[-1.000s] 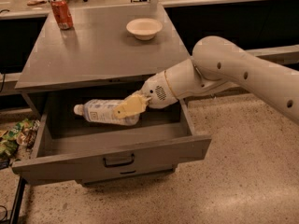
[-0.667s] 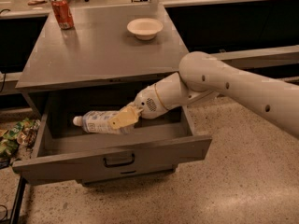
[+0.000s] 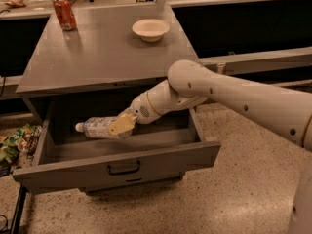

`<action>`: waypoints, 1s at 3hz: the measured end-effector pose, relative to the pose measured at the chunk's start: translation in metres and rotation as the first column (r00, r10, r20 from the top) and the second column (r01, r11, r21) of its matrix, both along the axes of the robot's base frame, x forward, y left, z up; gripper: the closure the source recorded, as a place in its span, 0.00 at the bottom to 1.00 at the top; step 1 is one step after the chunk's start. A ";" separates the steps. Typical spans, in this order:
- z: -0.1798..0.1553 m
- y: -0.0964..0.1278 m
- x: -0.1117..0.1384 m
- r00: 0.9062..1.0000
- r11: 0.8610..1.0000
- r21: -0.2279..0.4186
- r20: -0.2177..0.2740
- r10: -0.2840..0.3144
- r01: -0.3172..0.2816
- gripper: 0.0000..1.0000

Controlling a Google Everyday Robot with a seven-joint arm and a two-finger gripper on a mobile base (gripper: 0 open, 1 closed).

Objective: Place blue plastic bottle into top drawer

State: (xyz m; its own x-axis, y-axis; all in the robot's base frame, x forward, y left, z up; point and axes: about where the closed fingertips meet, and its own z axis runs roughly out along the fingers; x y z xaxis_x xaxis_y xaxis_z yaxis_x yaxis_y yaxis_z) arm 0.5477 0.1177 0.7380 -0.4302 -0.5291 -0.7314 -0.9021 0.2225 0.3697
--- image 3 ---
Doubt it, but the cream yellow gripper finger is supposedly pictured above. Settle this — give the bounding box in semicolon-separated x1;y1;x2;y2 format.
108;113;137;136

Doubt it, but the clear plastic water bottle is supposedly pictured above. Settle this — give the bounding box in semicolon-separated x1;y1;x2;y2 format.
75;117;132;139

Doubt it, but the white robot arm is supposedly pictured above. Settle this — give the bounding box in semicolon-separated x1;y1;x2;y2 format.
109;59;312;151

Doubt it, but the open grey top drawer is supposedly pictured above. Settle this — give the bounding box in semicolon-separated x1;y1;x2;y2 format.
13;87;220;194

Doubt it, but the grey drawer cabinet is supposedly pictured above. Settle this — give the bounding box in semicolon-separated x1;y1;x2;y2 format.
15;3;207;195

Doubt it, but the white paper bowl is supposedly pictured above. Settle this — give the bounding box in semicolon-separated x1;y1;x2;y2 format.
132;19;170;43

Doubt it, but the green snack bag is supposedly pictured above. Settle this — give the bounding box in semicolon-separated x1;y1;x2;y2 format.
0;124;42;166

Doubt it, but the black table leg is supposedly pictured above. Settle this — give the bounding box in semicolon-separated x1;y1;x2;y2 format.
9;185;27;234

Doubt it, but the orange soda can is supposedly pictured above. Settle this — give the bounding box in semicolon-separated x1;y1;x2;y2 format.
53;0;76;31

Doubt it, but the black drawer handle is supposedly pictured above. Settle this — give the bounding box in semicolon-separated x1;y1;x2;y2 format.
107;161;140;176

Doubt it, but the grey metal rail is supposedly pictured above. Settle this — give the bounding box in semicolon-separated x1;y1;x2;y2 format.
200;47;312;75

